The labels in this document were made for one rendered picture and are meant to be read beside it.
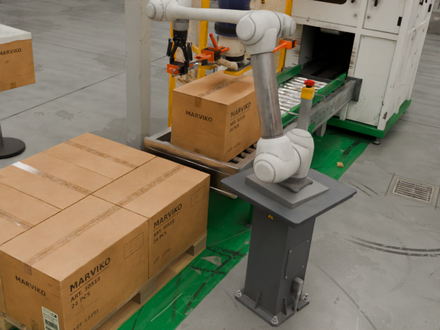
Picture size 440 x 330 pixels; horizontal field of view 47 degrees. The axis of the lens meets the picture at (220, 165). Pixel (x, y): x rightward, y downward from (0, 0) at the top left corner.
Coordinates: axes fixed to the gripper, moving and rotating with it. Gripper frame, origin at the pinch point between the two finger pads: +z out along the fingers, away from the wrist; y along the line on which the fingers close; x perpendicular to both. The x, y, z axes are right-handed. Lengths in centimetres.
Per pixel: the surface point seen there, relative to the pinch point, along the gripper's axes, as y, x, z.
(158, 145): 26, -17, 60
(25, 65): 169, -36, 42
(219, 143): -14, -25, 50
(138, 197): -1, 35, 65
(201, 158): -8, -17, 59
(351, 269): -105, -47, 119
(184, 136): 11, -25, 53
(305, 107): -49, -73, 32
